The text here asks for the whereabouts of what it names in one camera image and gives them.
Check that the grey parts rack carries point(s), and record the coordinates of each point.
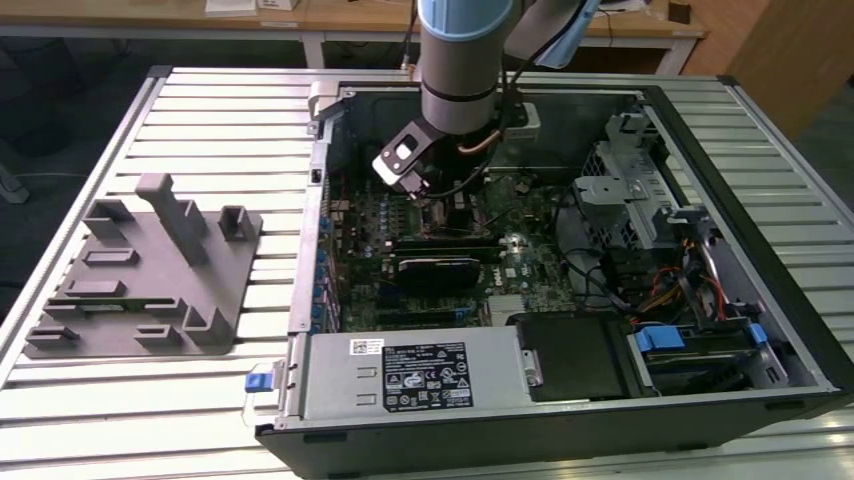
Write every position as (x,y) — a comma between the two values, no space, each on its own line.
(168,310)

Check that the white paper box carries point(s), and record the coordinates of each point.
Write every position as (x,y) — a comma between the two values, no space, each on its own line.
(230,5)

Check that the silver chipset heatsink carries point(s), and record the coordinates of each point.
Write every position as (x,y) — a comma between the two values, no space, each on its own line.
(508,310)

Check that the black PC case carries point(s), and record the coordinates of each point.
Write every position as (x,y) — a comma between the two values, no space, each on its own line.
(468,450)

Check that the green motherboard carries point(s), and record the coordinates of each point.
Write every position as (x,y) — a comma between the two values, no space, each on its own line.
(541,265)

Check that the white camera with black plate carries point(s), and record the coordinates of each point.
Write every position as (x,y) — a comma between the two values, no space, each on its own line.
(401,150)

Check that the brown wooden cabinet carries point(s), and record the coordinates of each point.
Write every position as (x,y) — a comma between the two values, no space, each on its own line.
(788,60)

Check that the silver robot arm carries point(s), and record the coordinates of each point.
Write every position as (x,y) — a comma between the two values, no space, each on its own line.
(461,80)

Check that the black graphics card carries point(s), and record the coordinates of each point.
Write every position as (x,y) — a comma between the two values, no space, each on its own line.
(441,275)

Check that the wooden desk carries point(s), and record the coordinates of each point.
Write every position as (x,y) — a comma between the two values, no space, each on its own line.
(168,22)

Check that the CPU socket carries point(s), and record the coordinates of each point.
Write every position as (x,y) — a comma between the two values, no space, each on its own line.
(437,223)

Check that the silver power supply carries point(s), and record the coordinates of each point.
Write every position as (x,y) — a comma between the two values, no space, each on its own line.
(334,380)

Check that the blue plastic latch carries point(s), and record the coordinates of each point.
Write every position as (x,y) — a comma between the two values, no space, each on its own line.
(757,335)

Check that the black plastic shroud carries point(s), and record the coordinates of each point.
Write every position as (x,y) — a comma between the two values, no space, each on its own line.
(575,360)

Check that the hard disk in blue carrier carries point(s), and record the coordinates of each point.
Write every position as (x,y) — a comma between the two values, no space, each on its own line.
(657,340)

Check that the small white box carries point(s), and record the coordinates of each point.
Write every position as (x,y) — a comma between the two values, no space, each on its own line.
(277,3)

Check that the small black box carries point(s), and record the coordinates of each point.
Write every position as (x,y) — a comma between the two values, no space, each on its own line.
(681,11)

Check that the black RAM slot bank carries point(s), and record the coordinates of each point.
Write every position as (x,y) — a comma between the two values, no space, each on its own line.
(444,248)

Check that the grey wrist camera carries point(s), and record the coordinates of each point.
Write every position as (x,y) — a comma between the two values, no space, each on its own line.
(530,122)

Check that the silver drive cage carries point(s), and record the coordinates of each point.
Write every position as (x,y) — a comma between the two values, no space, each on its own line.
(611,192)

